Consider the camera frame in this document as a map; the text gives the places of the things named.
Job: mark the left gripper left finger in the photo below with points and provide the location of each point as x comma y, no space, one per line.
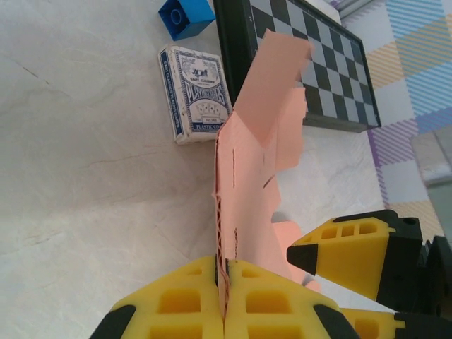
148,295

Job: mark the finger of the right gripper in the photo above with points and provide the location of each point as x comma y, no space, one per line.
353,261
374,326

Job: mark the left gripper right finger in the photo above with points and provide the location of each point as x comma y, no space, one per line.
303,312

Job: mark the pink paper box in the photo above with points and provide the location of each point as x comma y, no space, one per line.
247,159

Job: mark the black grey chessboard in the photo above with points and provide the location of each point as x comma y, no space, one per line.
335,63

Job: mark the blue playing cards pack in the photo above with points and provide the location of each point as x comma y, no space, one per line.
201,92

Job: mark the blue toy brick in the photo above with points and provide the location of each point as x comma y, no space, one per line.
190,17

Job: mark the thin aluminium wall rail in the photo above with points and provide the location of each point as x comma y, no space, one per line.
360,7

